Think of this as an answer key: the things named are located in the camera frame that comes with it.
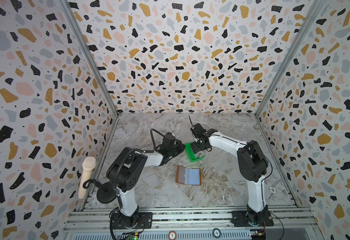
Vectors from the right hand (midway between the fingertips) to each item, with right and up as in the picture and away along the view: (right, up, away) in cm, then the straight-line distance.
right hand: (198, 144), depth 97 cm
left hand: (-6, +1, -4) cm, 7 cm away
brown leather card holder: (-6, -18, -9) cm, 21 cm away
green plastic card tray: (-5, -6, -5) cm, 9 cm away
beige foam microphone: (-48, -4, -37) cm, 60 cm away
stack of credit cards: (0, -6, -2) cm, 7 cm away
